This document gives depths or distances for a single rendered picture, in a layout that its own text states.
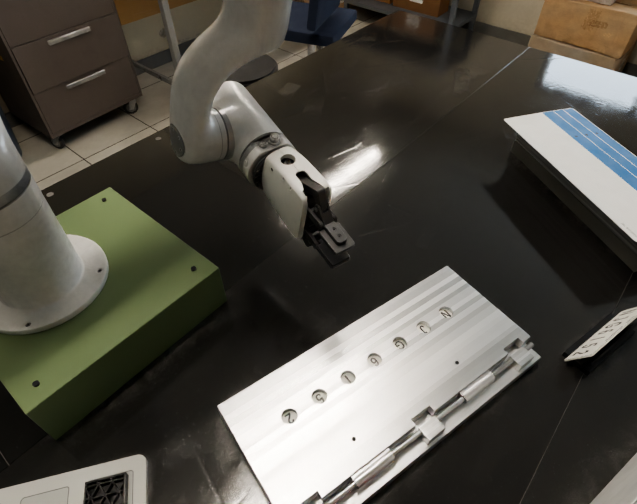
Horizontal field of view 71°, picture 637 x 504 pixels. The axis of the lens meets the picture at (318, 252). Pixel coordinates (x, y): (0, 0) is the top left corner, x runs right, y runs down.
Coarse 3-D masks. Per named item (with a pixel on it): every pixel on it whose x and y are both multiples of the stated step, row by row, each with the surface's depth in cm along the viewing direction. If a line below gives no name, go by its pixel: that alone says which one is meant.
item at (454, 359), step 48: (432, 288) 74; (336, 336) 68; (384, 336) 68; (432, 336) 68; (480, 336) 68; (528, 336) 68; (288, 384) 63; (336, 384) 63; (384, 384) 63; (432, 384) 63; (480, 384) 63; (240, 432) 58; (288, 432) 58; (336, 432) 58; (384, 432) 58; (288, 480) 54; (336, 480) 54
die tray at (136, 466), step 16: (112, 464) 59; (128, 464) 59; (144, 464) 59; (48, 480) 57; (64, 480) 57; (80, 480) 57; (128, 480) 57; (144, 480) 57; (0, 496) 56; (16, 496) 56; (32, 496) 56; (48, 496) 56; (64, 496) 56; (80, 496) 56; (128, 496) 56; (144, 496) 56
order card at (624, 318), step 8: (624, 312) 73; (632, 312) 71; (616, 320) 72; (624, 320) 69; (632, 320) 68; (608, 328) 70; (616, 328) 68; (592, 336) 71; (600, 336) 69; (608, 336) 67; (584, 344) 70; (592, 344) 68; (600, 344) 66; (576, 352) 68; (584, 352) 66; (592, 352) 64; (568, 360) 68
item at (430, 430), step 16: (512, 352) 69; (528, 352) 67; (496, 368) 67; (512, 368) 67; (528, 368) 68; (496, 384) 65; (464, 400) 62; (480, 400) 64; (432, 416) 60; (448, 416) 62; (464, 416) 62; (416, 432) 59; (432, 432) 59; (448, 432) 60; (400, 448) 58; (416, 448) 59; (432, 448) 61; (400, 464) 58; (384, 480) 56; (336, 496) 54; (352, 496) 55; (368, 496) 55
